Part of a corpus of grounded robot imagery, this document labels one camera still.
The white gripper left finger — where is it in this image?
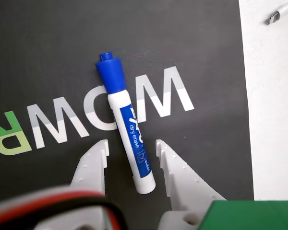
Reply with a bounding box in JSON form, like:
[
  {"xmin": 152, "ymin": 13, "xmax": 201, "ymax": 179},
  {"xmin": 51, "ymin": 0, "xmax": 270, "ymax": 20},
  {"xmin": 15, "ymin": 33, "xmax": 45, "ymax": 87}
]
[{"xmin": 69, "ymin": 138, "xmax": 110, "ymax": 197}]

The blue dry erase marker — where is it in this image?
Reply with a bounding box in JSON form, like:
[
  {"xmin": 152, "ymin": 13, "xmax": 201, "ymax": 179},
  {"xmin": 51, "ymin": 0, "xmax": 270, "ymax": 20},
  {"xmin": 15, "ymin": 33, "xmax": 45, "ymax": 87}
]
[{"xmin": 95, "ymin": 51, "xmax": 156, "ymax": 195}]

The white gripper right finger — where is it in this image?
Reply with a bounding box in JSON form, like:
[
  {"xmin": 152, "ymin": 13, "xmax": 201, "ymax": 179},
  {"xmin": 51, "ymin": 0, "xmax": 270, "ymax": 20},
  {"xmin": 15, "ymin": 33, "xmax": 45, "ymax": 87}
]
[{"xmin": 156, "ymin": 138, "xmax": 228, "ymax": 230}]

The white charging cable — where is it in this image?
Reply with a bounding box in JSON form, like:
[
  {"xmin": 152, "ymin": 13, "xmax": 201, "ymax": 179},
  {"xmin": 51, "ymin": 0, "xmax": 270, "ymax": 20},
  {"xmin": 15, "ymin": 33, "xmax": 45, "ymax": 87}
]
[{"xmin": 265, "ymin": 0, "xmax": 288, "ymax": 26}]

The dark grey WOWROBO mat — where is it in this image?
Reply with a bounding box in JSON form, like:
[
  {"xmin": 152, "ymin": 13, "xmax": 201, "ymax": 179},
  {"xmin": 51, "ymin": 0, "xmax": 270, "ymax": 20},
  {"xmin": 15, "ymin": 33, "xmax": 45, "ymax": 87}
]
[{"xmin": 0, "ymin": 0, "xmax": 255, "ymax": 230}]

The red black servo cable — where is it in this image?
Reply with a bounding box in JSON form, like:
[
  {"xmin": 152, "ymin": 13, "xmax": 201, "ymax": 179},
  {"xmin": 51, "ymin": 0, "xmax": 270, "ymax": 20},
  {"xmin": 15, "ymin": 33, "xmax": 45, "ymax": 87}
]
[{"xmin": 0, "ymin": 188, "xmax": 128, "ymax": 230}]

